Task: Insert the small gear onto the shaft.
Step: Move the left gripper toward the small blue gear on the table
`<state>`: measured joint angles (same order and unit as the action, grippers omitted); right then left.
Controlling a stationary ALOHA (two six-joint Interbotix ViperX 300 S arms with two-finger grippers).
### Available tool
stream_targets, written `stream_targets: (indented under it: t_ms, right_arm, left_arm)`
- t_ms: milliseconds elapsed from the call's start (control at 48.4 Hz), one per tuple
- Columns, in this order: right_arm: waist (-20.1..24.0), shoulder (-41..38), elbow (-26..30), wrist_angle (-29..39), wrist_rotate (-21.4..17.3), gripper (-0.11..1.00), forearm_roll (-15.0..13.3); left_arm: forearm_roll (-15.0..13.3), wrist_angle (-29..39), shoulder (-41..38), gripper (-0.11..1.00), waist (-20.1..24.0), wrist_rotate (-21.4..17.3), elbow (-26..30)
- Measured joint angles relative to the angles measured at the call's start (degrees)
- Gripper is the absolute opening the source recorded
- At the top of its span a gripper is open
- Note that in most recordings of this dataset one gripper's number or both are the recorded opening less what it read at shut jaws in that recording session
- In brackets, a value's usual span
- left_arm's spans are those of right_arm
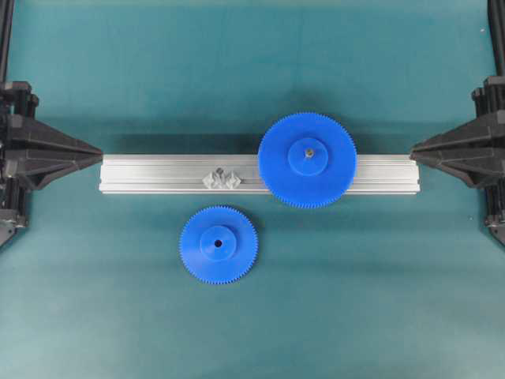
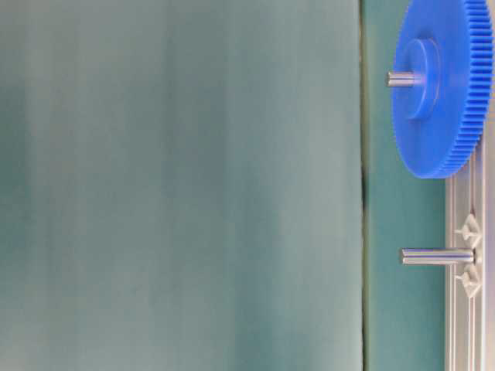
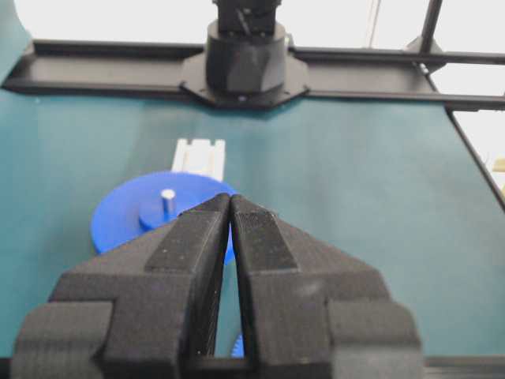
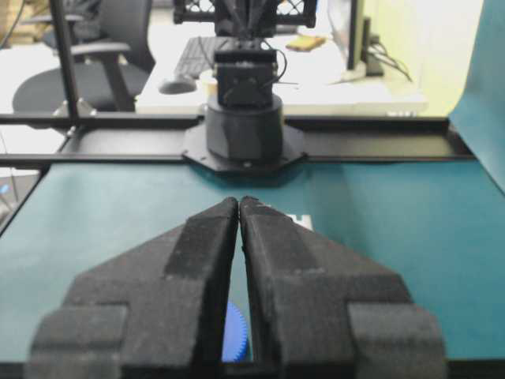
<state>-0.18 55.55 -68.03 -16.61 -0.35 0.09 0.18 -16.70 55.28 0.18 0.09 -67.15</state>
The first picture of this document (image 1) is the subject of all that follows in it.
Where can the small blue gear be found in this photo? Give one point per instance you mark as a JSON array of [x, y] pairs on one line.
[[218, 245]]

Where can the large blue gear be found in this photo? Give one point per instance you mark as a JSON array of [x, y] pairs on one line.
[[307, 182]]

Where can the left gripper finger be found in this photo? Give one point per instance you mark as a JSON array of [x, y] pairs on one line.
[[25, 133], [36, 173]]

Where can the black frame post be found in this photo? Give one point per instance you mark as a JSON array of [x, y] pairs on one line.
[[496, 27], [6, 17]]

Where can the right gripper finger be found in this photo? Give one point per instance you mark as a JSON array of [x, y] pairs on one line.
[[475, 169], [482, 132]]

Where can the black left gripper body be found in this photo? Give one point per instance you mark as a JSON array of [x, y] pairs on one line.
[[16, 98]]

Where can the aluminium extrusion rail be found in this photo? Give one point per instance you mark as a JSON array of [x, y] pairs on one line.
[[182, 174]]

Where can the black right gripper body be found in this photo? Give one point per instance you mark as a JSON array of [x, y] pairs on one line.
[[488, 99]]

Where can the right black frame post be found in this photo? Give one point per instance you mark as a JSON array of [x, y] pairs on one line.
[[496, 27]]

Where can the left black frame post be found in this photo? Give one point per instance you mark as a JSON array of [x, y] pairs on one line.
[[6, 17]]

